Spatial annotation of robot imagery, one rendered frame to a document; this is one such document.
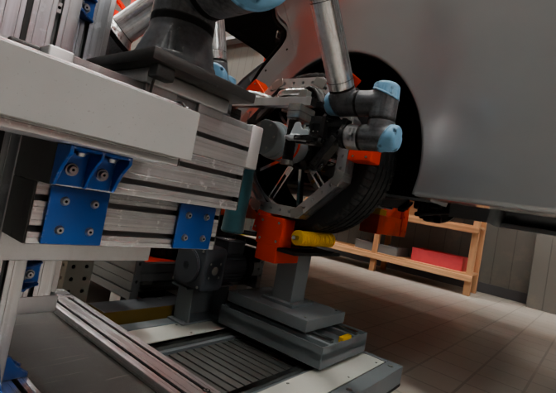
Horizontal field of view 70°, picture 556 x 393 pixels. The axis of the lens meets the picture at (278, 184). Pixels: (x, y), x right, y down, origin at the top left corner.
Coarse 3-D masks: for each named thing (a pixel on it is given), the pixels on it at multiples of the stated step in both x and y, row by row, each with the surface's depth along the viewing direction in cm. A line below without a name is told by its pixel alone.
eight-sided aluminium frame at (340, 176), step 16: (288, 80) 160; (304, 80) 155; (320, 80) 150; (272, 96) 165; (256, 112) 168; (336, 176) 140; (256, 192) 166; (320, 192) 144; (336, 192) 144; (256, 208) 159; (272, 208) 155; (288, 208) 151; (304, 208) 146
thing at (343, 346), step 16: (224, 304) 167; (224, 320) 164; (240, 320) 159; (256, 320) 154; (272, 320) 157; (256, 336) 153; (272, 336) 149; (288, 336) 145; (304, 336) 147; (320, 336) 145; (336, 336) 159; (352, 336) 157; (288, 352) 144; (304, 352) 140; (320, 352) 136; (336, 352) 144; (352, 352) 155; (320, 368) 136
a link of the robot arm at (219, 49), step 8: (216, 24) 104; (224, 24) 107; (216, 32) 104; (224, 32) 106; (216, 40) 103; (224, 40) 106; (216, 48) 103; (224, 48) 105; (216, 56) 103; (224, 56) 105; (216, 64) 101; (224, 64) 105; (216, 72) 101; (224, 72) 101
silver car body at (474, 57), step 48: (288, 0) 196; (384, 0) 164; (432, 0) 151; (480, 0) 141; (528, 0) 132; (288, 48) 194; (384, 48) 160; (432, 48) 149; (480, 48) 139; (528, 48) 130; (432, 96) 146; (480, 96) 136; (528, 96) 128; (432, 144) 144; (480, 144) 134; (528, 144) 126; (432, 192) 141; (480, 192) 132; (528, 192) 124
